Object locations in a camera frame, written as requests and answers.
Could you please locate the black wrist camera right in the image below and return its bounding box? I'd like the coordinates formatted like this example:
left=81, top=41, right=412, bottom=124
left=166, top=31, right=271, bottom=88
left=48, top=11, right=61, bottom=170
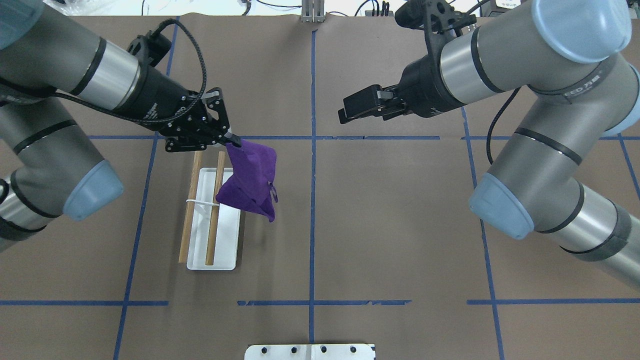
left=394, top=0, right=477, bottom=57

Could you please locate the white rack base tray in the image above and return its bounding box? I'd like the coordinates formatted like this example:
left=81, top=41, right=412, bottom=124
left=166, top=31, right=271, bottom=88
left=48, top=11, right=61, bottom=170
left=186, top=167, right=242, bottom=271

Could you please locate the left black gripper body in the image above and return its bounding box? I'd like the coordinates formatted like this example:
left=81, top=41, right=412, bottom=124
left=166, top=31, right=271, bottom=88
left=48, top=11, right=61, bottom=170
left=119, top=66, right=218, bottom=137

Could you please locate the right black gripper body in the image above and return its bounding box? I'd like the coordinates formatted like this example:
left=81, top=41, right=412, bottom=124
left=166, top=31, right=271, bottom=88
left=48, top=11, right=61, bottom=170
left=382, top=57, right=464, bottom=119

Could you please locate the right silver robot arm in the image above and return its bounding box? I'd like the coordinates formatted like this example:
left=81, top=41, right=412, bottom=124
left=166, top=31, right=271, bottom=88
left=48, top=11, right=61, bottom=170
left=338, top=0, right=639, bottom=289

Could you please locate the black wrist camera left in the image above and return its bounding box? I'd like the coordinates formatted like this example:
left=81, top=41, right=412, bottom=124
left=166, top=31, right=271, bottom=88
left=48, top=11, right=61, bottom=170
left=126, top=30, right=172, bottom=68

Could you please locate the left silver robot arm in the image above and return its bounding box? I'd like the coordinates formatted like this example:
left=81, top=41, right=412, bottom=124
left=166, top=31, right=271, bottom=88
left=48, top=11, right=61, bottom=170
left=0, top=0, right=242, bottom=251

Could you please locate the wooden rack rod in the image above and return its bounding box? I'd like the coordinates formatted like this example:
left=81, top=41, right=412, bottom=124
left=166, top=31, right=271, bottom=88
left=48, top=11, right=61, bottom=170
left=178, top=152, right=202, bottom=264
left=205, top=152, right=226, bottom=266

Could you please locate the white camera mast stand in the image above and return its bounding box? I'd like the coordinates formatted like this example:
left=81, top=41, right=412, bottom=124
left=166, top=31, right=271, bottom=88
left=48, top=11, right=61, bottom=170
left=244, top=343, right=377, bottom=360

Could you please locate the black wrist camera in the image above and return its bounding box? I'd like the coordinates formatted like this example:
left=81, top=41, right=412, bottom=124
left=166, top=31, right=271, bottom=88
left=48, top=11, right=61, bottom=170
left=126, top=30, right=172, bottom=68
left=394, top=0, right=477, bottom=57

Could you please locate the purple towel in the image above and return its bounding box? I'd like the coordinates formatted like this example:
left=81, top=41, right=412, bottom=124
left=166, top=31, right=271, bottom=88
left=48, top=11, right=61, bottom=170
left=215, top=139, right=278, bottom=223

